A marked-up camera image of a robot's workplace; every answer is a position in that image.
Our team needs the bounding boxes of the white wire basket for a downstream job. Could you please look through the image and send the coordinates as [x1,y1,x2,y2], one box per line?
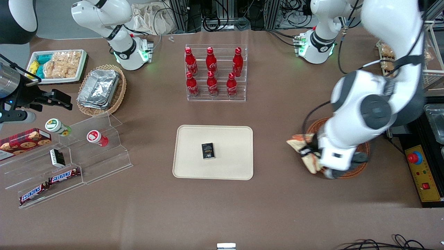
[376,21,444,91]

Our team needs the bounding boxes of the red cola bottle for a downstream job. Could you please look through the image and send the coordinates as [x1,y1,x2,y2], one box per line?
[186,72,200,98]
[185,48,199,77]
[206,47,218,76]
[207,71,219,97]
[227,73,238,98]
[232,47,244,77]

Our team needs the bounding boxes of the clear acrylic stepped shelf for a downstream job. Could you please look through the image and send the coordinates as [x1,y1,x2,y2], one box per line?
[0,113,133,209]

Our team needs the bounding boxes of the red cookie box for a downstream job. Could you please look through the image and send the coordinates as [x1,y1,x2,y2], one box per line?
[0,128,52,161]

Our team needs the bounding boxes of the beige cloth bag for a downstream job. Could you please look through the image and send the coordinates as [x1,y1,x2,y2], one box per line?
[130,3,178,35]

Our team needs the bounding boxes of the clear bag rice crackers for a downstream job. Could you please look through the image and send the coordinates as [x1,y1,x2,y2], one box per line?
[43,51,82,79]

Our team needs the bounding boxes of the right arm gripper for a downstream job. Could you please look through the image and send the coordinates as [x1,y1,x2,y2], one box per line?
[0,65,73,111]

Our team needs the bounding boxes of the black floor cable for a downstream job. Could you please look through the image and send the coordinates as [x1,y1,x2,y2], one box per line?
[342,234,431,250]

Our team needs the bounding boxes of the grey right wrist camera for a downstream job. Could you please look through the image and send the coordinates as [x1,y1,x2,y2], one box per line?
[0,110,36,124]

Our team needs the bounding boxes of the Snickers chocolate bar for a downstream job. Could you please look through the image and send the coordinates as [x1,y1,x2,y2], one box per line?
[19,183,50,205]
[48,168,81,184]

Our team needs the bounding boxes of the black and white small box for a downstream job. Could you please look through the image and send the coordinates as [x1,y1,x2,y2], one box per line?
[49,149,66,168]

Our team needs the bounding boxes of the oval light wicker basket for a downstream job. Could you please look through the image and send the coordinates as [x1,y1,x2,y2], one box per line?
[76,64,127,117]

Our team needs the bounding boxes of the beige plastic tray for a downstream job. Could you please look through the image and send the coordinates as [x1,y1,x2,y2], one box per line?
[172,125,254,181]

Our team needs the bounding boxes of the round brown wicker basket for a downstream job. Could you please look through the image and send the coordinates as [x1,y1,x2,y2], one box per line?
[305,117,370,180]

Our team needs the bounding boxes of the clear acrylic bottle rack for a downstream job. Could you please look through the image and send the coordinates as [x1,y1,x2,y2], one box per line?
[185,44,248,102]

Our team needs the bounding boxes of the steel tray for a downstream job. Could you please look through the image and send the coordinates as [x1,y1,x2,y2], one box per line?
[424,103,444,145]

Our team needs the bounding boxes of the green lidded cup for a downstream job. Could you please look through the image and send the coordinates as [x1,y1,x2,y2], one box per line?
[45,118,72,136]

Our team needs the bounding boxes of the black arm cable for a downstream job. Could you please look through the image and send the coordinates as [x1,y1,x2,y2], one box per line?
[338,0,363,75]

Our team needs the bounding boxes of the yellow emergency stop box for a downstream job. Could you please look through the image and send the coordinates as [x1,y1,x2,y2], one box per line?
[404,144,444,203]

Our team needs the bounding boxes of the black equipment base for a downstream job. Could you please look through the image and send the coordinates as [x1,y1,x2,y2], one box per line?
[384,100,444,209]

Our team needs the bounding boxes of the triangle sandwich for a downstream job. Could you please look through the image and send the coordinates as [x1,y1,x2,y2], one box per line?
[287,134,324,175]

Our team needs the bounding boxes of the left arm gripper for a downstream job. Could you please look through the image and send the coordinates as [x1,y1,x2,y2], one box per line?
[299,133,358,171]

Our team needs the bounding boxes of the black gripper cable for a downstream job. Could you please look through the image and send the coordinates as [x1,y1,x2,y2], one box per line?
[301,100,334,136]

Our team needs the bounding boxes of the stacked aluminium foil containers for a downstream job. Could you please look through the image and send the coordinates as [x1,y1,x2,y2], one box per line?
[77,69,120,110]

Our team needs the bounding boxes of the white rectangular snack tray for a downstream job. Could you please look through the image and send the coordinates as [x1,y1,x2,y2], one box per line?
[26,49,87,84]

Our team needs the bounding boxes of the red lidded cup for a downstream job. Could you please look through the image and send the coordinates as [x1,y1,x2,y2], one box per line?
[87,130,109,147]

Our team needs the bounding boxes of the aluminium frame rack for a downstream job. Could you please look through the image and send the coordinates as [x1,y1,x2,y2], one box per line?
[166,0,313,32]

